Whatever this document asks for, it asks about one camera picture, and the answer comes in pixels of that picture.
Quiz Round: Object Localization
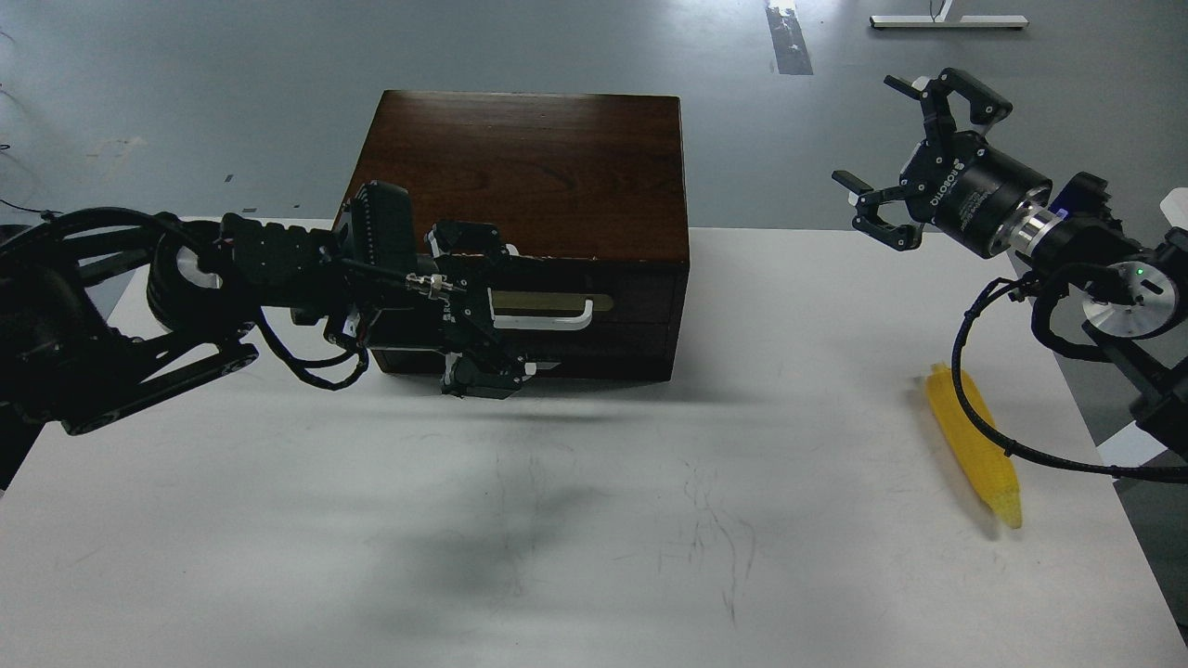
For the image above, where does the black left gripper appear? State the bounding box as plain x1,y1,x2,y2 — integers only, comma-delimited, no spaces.
368,220,595,399

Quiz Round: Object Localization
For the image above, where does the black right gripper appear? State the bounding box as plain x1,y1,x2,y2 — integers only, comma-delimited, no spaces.
832,67,1053,260

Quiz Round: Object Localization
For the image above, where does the wooden drawer with white handle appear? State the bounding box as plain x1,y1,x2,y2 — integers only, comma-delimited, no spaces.
354,259,691,382

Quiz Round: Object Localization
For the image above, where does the white chair at right edge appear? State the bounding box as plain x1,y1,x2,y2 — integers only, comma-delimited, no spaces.
1159,185,1187,272

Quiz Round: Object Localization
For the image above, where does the white metal stand base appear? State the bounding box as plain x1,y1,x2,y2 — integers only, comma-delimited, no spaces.
867,1,1030,31

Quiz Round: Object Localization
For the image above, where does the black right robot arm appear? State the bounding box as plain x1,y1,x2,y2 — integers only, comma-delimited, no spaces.
833,68,1184,456

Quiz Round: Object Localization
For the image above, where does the yellow corn cob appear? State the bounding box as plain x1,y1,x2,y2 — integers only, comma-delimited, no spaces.
923,363,1023,530

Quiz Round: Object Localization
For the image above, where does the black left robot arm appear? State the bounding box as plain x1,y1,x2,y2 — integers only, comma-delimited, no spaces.
1,181,613,487

